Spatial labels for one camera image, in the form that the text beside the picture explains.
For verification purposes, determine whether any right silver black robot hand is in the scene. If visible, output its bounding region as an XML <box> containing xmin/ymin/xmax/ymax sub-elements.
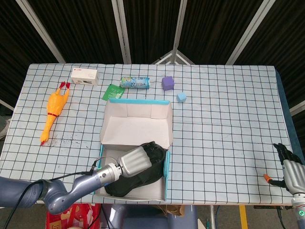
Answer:
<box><xmin>263</xmin><ymin>142</ymin><xmax>305</xmax><ymax>193</ymax></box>

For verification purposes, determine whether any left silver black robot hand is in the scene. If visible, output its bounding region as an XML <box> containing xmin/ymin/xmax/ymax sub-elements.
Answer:
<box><xmin>118</xmin><ymin>141</ymin><xmax>167</xmax><ymax>177</ymax></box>

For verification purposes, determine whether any light blue shoe box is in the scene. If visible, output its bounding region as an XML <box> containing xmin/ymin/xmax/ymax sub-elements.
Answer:
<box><xmin>92</xmin><ymin>98</ymin><xmax>173</xmax><ymax>201</ymax></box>

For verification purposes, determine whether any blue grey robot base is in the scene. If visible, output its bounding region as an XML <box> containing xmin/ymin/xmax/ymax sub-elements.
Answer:
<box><xmin>101</xmin><ymin>204</ymin><xmax>198</xmax><ymax>229</ymax></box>

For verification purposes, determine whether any brown paper bag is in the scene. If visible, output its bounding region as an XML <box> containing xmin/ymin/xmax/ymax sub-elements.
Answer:
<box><xmin>156</xmin><ymin>204</ymin><xmax>186</xmax><ymax>217</ymax></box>

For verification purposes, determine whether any green sachet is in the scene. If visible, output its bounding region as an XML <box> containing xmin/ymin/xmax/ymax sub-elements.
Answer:
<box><xmin>102</xmin><ymin>83</ymin><xmax>125</xmax><ymax>101</ymax></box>

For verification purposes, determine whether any blue green snack tube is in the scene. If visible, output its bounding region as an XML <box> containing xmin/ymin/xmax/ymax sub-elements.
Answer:
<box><xmin>119</xmin><ymin>76</ymin><xmax>150</xmax><ymax>90</ymax></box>

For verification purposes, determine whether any checkered white tablecloth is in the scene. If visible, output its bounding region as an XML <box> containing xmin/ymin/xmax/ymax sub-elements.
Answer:
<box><xmin>0</xmin><ymin>62</ymin><xmax>298</xmax><ymax>206</ymax></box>

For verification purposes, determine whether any red patterned bag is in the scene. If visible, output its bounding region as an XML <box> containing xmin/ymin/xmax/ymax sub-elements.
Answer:
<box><xmin>46</xmin><ymin>202</ymin><xmax>102</xmax><ymax>229</ymax></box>

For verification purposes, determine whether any purple cube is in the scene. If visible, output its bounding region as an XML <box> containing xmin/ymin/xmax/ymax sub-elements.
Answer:
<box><xmin>162</xmin><ymin>75</ymin><xmax>174</xmax><ymax>91</ymax></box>

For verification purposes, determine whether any metal table leg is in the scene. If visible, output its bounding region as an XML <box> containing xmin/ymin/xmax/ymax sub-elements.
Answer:
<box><xmin>209</xmin><ymin>205</ymin><xmax>215</xmax><ymax>229</ymax></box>

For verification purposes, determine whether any yellow rubber chicken toy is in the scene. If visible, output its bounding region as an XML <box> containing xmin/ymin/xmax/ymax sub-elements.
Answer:
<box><xmin>40</xmin><ymin>81</ymin><xmax>71</xmax><ymax>146</ymax></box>

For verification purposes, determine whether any white stapler carton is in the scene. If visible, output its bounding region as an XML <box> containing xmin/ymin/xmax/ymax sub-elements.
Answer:
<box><xmin>71</xmin><ymin>68</ymin><xmax>100</xmax><ymax>86</ymax></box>

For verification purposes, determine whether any dark brown curtain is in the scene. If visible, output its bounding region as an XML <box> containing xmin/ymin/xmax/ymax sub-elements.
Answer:
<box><xmin>0</xmin><ymin>0</ymin><xmax>305</xmax><ymax>115</ymax></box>

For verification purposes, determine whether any white metal frame bar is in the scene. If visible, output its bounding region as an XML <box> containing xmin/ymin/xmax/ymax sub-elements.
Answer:
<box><xmin>289</xmin><ymin>100</ymin><xmax>305</xmax><ymax>116</ymax></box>
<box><xmin>0</xmin><ymin>98</ymin><xmax>15</xmax><ymax>112</ymax></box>

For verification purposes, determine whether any blue cable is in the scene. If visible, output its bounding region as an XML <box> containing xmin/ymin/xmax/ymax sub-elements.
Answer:
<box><xmin>215</xmin><ymin>205</ymin><xmax>221</xmax><ymax>229</ymax></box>

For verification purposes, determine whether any white triangular metal frame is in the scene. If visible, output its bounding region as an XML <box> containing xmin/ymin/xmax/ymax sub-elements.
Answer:
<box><xmin>152</xmin><ymin>49</ymin><xmax>195</xmax><ymax>65</ymax></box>

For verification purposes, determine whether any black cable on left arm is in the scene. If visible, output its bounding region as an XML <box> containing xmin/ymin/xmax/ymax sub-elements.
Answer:
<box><xmin>0</xmin><ymin>156</ymin><xmax>120</xmax><ymax>221</ymax></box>

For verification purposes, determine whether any white metal frame post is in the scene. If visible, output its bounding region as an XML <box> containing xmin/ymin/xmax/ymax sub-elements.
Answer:
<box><xmin>225</xmin><ymin>0</ymin><xmax>274</xmax><ymax>65</ymax></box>
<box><xmin>171</xmin><ymin>0</ymin><xmax>189</xmax><ymax>63</ymax></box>
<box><xmin>15</xmin><ymin>0</ymin><xmax>66</xmax><ymax>64</ymax></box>
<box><xmin>111</xmin><ymin>0</ymin><xmax>132</xmax><ymax>64</ymax></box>

